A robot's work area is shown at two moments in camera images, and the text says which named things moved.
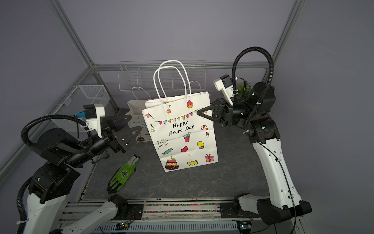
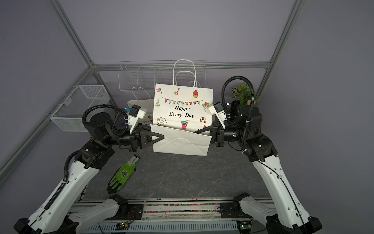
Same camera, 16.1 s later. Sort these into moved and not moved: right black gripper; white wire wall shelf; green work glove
Moved: right black gripper
Not moved: green work glove; white wire wall shelf
